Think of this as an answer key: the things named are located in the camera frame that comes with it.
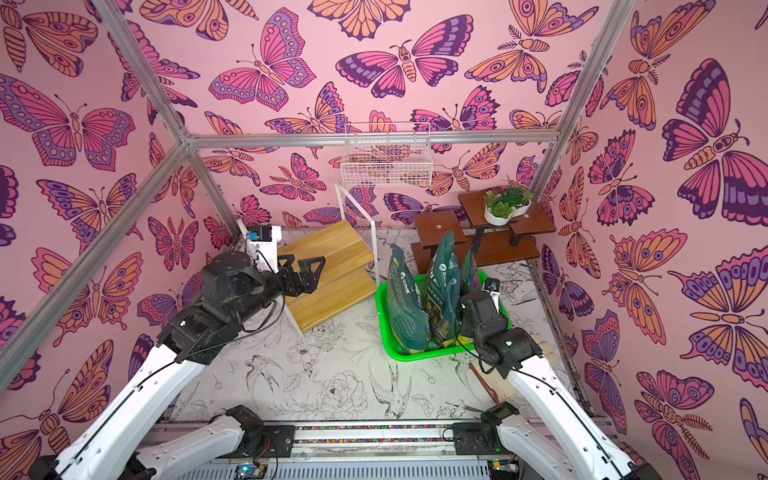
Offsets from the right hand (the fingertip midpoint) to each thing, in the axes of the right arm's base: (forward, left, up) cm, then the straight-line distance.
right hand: (473, 314), depth 78 cm
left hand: (+2, +38, +21) cm, 44 cm away
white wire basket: (+47, +24, +18) cm, 55 cm away
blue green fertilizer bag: (+6, +1, +7) cm, 9 cm away
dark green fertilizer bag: (-4, +17, +3) cm, 18 cm away
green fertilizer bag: (+1, +9, +10) cm, 14 cm away
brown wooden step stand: (+27, -8, +7) cm, 29 cm away
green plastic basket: (-7, +16, -10) cm, 20 cm away
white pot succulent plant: (+29, -11, +13) cm, 34 cm away
